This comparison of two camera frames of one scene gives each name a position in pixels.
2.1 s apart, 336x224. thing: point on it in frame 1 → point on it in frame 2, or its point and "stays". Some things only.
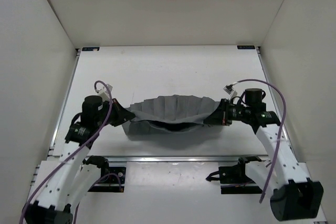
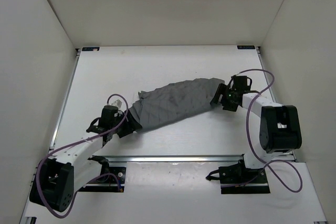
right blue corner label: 246,47 stays
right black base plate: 233,180 stays
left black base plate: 112,180 stays
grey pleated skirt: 174,118 → 159,105
